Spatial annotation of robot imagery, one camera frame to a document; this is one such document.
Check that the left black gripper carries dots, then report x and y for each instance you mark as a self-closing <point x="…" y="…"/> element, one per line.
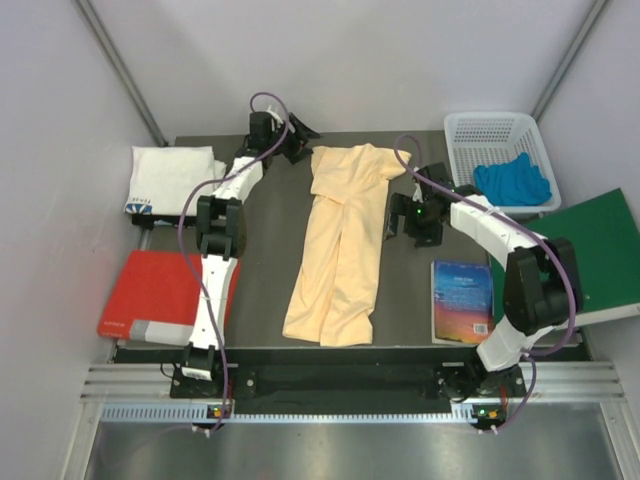
<point x="297" y="150"/>

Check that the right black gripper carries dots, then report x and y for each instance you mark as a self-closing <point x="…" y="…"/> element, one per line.
<point x="425" y="237"/>

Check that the yellow t shirt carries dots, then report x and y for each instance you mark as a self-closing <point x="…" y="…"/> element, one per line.
<point x="336" y="288"/>

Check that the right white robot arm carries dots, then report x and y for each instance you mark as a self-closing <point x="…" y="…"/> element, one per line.
<point x="541" y="290"/>

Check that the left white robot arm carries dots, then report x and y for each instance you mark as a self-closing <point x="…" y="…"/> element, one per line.
<point x="221" y="232"/>

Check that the blue orange book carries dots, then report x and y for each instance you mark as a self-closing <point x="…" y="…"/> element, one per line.
<point x="462" y="303"/>

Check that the blue t shirt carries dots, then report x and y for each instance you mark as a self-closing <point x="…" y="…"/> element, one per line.
<point x="517" y="183"/>

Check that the white folded t shirt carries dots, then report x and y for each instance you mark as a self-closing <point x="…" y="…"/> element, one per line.
<point x="163" y="178"/>

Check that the green binder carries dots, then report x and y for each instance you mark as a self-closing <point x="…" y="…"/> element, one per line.
<point x="605" y="240"/>

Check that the red binder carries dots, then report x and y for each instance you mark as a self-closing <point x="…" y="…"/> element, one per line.
<point x="172" y="299"/>

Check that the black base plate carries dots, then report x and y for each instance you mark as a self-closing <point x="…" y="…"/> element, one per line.
<point x="289" y="374"/>

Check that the aluminium frame rail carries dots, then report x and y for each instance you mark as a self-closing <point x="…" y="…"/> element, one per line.
<point x="305" y="424"/>

